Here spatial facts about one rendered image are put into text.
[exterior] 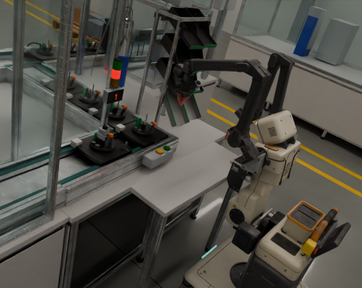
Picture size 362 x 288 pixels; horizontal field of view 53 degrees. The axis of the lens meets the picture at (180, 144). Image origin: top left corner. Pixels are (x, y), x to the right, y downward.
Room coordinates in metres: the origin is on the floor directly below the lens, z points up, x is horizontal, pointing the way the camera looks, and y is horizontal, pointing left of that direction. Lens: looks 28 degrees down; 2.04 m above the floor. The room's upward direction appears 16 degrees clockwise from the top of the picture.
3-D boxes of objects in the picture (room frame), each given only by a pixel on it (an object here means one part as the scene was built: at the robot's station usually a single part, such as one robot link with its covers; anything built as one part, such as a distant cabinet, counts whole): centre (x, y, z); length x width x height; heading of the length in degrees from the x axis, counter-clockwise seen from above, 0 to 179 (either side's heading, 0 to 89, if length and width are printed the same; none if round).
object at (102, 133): (1.71, 0.42, 1.06); 0.08 x 0.04 x 0.07; 62
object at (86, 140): (1.70, 0.42, 0.96); 0.24 x 0.24 x 0.02; 62
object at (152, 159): (1.83, 0.11, 0.93); 0.21 x 0.07 x 0.06; 152
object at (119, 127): (2.00, 0.25, 1.01); 0.24 x 0.24 x 0.13; 62
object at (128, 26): (2.91, 0.68, 1.32); 0.14 x 0.14 x 0.38
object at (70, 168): (1.75, 0.42, 0.91); 0.84 x 0.28 x 0.10; 152
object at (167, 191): (2.00, 0.04, 0.84); 0.90 x 0.70 x 0.03; 148
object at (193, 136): (2.21, 0.65, 0.85); 1.50 x 1.41 x 0.03; 152
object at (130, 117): (2.12, 0.47, 1.01); 0.24 x 0.24 x 0.13; 62
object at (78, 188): (1.69, 0.25, 0.91); 0.89 x 0.06 x 0.11; 152
